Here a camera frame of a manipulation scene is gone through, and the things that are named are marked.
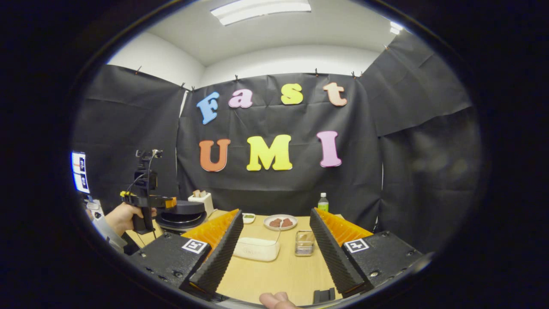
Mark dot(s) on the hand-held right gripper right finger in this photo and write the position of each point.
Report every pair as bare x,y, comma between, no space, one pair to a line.
334,257

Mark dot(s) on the small ceiling light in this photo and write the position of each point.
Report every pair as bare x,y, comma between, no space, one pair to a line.
395,28

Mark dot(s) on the black backdrop cloth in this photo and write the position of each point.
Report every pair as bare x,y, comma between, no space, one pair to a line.
279,189

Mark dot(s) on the white wall poster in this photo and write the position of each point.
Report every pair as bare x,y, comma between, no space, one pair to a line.
81,183
78,162

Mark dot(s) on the white divided grain dish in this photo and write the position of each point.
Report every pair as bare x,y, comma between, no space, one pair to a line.
248,218

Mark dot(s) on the brown meat piece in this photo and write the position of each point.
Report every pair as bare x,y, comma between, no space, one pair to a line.
275,223
287,222

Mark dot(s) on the dark grey rice cooker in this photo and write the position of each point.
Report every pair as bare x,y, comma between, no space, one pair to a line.
180,219

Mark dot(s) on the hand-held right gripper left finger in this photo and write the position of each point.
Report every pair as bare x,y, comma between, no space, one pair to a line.
218,257

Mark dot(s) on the long ceiling light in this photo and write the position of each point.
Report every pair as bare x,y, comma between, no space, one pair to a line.
261,9

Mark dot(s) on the white round plate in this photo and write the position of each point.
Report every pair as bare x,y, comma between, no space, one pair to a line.
266,223

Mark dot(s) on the white container with wooden sticks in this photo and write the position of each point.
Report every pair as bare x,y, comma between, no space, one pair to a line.
203,202

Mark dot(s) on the green tea bottle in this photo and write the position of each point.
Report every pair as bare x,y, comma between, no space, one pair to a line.
323,205

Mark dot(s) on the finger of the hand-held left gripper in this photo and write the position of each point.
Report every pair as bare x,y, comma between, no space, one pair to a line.
170,203

